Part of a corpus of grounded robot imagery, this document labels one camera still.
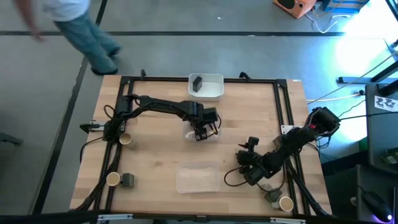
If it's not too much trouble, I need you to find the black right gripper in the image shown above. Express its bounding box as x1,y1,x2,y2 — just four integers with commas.
235,136,269,187

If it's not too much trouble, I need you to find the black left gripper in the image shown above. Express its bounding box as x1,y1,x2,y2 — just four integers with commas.
190,107,220,141

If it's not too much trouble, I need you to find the dark spice box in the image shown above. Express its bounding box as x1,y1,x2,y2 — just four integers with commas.
121,172,136,189
192,75,203,93
264,189,283,203

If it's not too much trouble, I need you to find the paper cup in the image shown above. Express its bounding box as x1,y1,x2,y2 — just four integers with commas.
271,195,295,213
119,133,139,150
106,171,123,187

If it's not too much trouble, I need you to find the clear plastic bin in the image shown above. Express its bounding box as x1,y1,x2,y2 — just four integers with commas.
175,161,221,194
182,119,222,142

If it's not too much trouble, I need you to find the white plastic bin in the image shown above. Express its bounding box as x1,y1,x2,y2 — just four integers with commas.
188,73,225,102

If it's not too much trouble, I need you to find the black desk surface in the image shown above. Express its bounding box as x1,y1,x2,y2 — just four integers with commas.
322,164,398,224

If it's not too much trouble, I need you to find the grey metal floor bar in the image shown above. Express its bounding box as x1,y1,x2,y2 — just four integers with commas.
338,75,379,85

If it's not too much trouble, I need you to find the dark grey side desk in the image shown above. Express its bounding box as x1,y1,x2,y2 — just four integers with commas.
365,81,398,175

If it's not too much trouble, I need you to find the black computer mouse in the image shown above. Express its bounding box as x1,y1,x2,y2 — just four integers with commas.
363,190,393,223

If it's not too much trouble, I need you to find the green circuit board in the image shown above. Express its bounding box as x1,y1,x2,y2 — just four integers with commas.
381,148,398,166

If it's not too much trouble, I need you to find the white printed sheet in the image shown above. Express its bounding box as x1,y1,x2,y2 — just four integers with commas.
374,95,398,112

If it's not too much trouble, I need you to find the orange speaker box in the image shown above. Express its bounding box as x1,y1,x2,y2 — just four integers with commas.
272,0,317,19

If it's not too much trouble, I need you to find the person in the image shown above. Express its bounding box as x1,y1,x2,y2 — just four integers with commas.
11,0,123,76

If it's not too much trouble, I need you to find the blue box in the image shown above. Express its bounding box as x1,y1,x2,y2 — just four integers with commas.
322,0,371,15

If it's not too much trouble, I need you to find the black horizontal beam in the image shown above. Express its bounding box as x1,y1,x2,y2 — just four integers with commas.
0,210,398,224

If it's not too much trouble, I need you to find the grey floor object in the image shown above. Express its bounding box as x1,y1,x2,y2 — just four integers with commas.
0,132,24,146

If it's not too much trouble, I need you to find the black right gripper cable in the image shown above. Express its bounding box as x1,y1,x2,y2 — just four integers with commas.
223,167,250,189

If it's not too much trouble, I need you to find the black aluminium table frame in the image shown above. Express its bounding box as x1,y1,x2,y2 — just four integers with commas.
119,70,297,218

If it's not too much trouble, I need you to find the black cable bundle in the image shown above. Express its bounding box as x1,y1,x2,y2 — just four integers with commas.
73,141,124,212
285,158,332,217

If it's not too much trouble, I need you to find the silver metal bracket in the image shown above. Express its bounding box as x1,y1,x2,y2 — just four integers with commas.
269,217,307,224
97,213,134,222

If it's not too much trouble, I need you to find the white floor cable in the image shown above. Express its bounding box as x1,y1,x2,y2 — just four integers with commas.
304,11,352,34

